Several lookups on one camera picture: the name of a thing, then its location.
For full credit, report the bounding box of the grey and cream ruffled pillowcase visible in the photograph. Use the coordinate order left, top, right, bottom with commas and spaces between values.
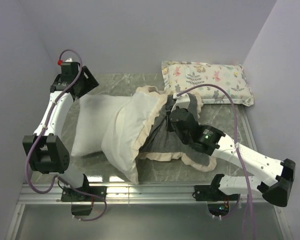
100, 86, 217, 184

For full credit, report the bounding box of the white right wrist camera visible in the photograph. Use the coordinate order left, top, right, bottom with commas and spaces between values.
171, 93, 190, 112

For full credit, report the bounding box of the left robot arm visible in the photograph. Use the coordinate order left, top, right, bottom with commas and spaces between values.
22, 60, 99, 201

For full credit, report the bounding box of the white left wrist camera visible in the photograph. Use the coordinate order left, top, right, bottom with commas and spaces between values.
57, 57, 73, 66

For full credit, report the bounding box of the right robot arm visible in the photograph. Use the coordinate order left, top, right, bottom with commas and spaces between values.
168, 107, 296, 207

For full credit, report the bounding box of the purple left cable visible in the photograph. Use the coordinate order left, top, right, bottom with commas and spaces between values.
24, 49, 108, 221

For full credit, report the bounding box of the right base electronics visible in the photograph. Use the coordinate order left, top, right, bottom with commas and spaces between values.
207, 203, 237, 219

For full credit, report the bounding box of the black left base box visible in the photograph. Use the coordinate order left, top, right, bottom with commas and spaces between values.
70, 203, 94, 216

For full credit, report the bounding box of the animal print pillow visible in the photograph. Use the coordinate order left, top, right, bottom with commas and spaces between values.
161, 61, 254, 107

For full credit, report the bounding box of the white pillow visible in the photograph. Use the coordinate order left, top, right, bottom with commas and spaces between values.
71, 94, 131, 157

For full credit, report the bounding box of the aluminium mounting rail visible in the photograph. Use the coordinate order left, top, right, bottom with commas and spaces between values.
17, 106, 283, 206

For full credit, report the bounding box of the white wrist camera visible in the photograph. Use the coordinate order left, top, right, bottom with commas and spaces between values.
57, 57, 73, 66
171, 93, 190, 112

